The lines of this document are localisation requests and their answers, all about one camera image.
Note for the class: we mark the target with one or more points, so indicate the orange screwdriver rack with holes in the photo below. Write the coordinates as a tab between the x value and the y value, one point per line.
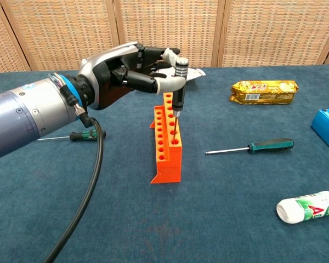
170	164

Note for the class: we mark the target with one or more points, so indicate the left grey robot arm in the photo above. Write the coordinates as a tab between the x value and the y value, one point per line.
16	117

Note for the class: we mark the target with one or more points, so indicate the black metal precision screwdriver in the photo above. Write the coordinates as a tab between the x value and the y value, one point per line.
178	98

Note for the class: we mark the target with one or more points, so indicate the white snack bag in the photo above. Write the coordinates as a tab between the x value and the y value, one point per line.
194	74

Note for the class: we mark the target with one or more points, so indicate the white bottle with green label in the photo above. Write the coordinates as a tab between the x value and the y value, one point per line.
293	209

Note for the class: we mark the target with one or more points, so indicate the gold biscuit packet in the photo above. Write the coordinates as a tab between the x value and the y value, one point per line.
263	91

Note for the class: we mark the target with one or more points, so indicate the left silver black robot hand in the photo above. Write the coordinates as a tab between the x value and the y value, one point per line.
109	71

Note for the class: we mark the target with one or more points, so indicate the small green black screwdriver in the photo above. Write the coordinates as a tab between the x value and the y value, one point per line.
93	135

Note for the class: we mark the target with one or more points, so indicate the blue felt table cover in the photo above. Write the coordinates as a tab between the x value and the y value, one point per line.
126	219

